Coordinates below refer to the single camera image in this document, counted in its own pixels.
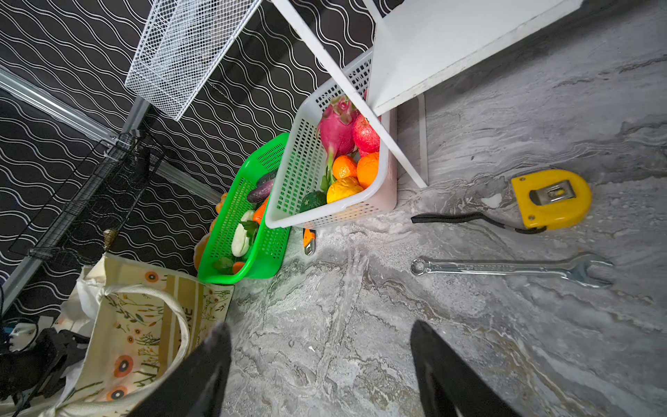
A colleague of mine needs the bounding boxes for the white two-tier shelf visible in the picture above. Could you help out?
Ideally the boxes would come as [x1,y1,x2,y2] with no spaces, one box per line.
[274,1,582,189]

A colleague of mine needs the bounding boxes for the pink dragon fruit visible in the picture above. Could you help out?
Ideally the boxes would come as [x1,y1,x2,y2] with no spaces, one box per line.
[317,95,360,159]

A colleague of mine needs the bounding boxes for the orange handled utility knife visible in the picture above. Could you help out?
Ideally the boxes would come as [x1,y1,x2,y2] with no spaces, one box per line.
[302,229,316,255]

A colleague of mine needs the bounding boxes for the white radish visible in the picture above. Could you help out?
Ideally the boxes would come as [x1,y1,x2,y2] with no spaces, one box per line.
[231,210,255,258]

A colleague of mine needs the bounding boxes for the yellow tape measure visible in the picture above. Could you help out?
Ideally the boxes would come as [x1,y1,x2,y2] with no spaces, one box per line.
[512,170,592,229]

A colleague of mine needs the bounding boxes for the white wire wall basket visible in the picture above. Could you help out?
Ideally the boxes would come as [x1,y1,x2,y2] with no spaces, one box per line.
[125,0,262,121]

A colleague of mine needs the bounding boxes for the orange fruit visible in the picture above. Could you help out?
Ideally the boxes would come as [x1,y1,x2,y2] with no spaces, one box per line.
[357,152,380,189]
[332,156,357,180]

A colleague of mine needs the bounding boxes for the metal wrench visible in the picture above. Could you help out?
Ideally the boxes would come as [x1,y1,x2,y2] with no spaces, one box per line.
[410,252,615,288]

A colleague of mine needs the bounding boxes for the orange carrot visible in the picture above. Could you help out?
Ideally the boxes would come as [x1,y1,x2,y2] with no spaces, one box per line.
[253,199,269,225]

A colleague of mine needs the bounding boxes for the dark green cucumber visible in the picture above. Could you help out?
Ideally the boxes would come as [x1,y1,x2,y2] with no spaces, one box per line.
[300,190,327,213]

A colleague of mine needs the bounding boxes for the black wire wall basket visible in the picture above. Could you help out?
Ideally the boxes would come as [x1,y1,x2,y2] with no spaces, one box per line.
[9,130,165,265]

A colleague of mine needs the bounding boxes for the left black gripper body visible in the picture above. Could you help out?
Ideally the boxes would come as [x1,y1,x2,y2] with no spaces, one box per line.
[1,328,90,401]

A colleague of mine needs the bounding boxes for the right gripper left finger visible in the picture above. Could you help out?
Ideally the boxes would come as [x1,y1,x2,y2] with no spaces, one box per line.
[130,321,232,416]

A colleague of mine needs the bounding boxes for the purple eggplant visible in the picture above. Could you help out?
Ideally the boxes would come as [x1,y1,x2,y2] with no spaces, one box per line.
[247,178,274,203]

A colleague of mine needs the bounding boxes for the cream canvas tote bag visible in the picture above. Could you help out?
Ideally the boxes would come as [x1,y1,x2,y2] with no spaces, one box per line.
[0,252,236,417]

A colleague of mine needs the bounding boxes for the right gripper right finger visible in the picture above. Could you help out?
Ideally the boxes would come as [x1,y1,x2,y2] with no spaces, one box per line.
[410,321,518,416]

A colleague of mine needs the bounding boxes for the green plastic basket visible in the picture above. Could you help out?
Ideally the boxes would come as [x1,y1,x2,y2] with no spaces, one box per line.
[198,133,290,285]

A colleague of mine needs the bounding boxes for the yellow mango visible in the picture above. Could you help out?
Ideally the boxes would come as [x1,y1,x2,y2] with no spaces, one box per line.
[327,177,364,204]

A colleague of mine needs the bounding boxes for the red apple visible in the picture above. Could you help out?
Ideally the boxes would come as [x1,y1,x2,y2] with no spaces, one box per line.
[353,116,380,154]

